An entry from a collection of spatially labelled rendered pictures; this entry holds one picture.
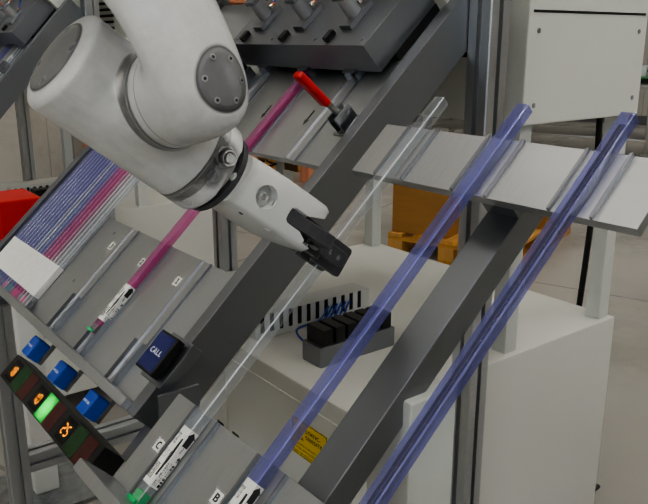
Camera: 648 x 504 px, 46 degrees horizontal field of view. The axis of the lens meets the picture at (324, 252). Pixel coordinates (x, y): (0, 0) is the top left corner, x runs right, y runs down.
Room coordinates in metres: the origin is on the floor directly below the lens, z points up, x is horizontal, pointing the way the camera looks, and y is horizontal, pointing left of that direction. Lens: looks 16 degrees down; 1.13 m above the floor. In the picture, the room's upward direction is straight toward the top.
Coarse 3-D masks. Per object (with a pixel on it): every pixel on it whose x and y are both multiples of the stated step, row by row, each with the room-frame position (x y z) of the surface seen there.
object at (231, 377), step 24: (432, 120) 0.81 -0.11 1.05; (408, 144) 0.79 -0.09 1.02; (384, 168) 0.78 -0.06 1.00; (360, 216) 0.75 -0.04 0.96; (312, 264) 0.72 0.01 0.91; (288, 312) 0.69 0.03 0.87; (264, 336) 0.68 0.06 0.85; (240, 360) 0.67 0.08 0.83; (216, 384) 0.66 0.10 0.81; (216, 408) 0.64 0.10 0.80
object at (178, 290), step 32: (96, 256) 1.13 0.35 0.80; (128, 256) 1.07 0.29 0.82; (192, 256) 0.98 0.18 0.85; (64, 288) 1.11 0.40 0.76; (96, 288) 1.05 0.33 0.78; (160, 288) 0.96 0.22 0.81; (192, 288) 0.91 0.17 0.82; (64, 320) 1.03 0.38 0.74; (128, 320) 0.94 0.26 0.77; (160, 320) 0.90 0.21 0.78; (192, 320) 0.87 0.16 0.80; (96, 352) 0.93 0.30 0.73; (128, 352) 0.88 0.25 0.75; (128, 384) 0.84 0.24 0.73
